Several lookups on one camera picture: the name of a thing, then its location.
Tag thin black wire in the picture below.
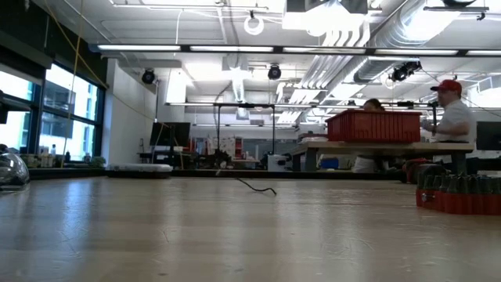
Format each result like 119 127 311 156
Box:
213 80 278 196

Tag white appliance box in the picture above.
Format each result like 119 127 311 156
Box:
267 154 287 172

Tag black monitor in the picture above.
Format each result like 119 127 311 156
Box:
150 121 192 148
475 120 501 152

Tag blue bin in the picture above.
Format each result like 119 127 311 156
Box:
319 157 341 171

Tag black desk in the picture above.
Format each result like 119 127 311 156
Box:
136 150 195 168

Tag flat white tray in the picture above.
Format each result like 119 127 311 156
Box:
104 163 174 174

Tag large red ribbed bin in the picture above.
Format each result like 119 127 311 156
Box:
325 109 423 143

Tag person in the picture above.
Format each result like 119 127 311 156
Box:
420 79 478 165
351 97 393 174

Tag wooden workbench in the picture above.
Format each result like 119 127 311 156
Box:
290 140 475 175

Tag long ceiling light strip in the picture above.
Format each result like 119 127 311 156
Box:
88 43 501 56

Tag grey red plastic piece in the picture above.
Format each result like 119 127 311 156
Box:
401 156 449 185

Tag black equipment stand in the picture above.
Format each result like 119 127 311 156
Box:
429 99 440 138

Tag red bit holder block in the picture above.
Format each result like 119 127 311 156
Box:
414 174 501 216

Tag black eyeglasses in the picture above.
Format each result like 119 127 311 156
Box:
0 151 31 189

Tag white cable coil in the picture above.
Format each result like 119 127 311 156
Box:
243 14 265 36

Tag black ceiling camera rig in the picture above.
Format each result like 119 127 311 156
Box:
388 60 423 83

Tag silver ceiling duct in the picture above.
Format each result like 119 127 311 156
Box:
324 0 463 103

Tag yellow cable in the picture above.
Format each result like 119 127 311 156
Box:
41 0 110 169

